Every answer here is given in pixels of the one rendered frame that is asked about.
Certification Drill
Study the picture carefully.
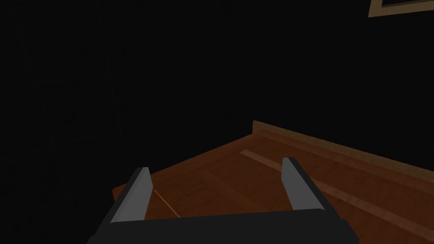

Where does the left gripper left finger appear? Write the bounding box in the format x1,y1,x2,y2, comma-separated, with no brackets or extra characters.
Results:
110,166,154,224

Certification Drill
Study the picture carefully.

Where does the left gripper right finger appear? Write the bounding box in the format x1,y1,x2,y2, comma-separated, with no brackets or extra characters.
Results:
281,157,335,212

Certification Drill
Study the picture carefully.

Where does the tan framed wall picture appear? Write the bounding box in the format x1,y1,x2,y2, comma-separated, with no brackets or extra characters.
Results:
367,0,434,18

